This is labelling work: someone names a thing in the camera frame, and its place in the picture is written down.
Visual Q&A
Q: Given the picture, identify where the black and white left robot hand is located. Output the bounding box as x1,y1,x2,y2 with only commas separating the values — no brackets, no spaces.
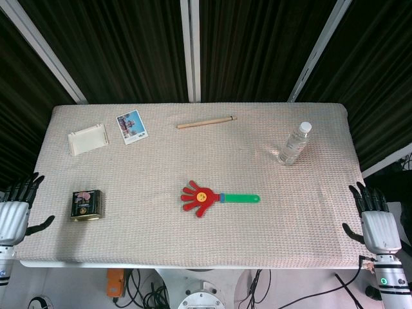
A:
0,173,55,247

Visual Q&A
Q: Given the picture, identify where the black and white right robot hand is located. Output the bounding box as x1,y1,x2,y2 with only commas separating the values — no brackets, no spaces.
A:
341,182,403,256

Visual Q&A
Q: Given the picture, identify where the red hand clapper green handle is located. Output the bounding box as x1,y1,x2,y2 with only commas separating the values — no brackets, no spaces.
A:
180,180,261,219

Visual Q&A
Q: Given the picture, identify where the round silver robot base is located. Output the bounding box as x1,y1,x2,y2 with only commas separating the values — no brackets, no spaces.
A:
177,279,226,309

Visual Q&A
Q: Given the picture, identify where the black tin can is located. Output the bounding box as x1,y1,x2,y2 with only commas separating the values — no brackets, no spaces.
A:
70,189,104,222

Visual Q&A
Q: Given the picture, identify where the white plastic tray holder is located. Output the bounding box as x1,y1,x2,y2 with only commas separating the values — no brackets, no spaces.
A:
67,124,110,157

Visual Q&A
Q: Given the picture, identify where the orange control box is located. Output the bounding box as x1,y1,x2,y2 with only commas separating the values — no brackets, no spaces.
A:
106,268,126,299

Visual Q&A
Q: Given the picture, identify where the clear plastic water bottle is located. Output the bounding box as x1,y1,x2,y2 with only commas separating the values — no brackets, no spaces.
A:
277,121,314,167

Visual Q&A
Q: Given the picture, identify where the instant photo card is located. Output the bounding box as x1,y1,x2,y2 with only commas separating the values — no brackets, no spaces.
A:
115,109,149,146

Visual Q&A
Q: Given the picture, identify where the beige waffle weave tablecloth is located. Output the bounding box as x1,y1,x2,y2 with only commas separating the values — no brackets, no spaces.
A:
14,102,379,270

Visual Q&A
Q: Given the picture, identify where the wooden stick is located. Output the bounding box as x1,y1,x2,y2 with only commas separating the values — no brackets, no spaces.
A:
176,115,238,130

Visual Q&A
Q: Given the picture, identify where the dark pleated curtain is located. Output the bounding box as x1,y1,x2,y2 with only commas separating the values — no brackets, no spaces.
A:
0,0,412,191

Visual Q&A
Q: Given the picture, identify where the black cable with angled plug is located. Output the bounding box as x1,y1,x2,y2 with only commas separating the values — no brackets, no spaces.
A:
334,255,376,309

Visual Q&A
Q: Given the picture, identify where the white frame post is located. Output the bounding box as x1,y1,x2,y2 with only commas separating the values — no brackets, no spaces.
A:
287,0,353,103
180,0,201,103
0,0,88,104
362,150,412,178

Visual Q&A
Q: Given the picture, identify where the black cable bundle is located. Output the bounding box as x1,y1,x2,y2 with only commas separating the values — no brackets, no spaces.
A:
112,268,169,309
238,268,272,309

